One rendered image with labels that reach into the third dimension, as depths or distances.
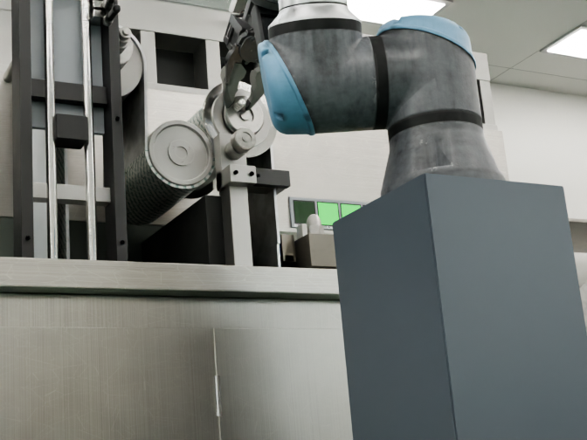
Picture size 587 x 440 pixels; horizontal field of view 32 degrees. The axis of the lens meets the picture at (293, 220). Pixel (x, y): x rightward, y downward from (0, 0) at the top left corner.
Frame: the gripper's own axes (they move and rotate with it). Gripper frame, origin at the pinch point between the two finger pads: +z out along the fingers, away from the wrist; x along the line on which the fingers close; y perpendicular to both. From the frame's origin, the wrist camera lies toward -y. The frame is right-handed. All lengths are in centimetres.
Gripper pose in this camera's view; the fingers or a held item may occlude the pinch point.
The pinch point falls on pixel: (240, 104)
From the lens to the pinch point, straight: 185.0
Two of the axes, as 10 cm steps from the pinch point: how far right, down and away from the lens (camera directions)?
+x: -8.8, -0.5, -4.7
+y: -3.6, -5.6, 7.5
